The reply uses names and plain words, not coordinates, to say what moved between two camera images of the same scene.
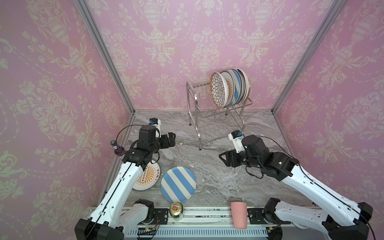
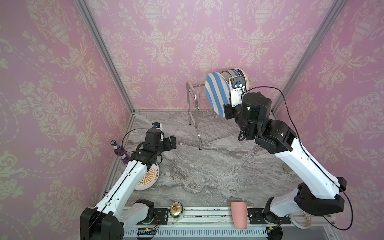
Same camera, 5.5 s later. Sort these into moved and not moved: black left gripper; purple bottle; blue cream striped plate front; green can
Moved: blue cream striped plate front
Not moved: green can; black left gripper; purple bottle
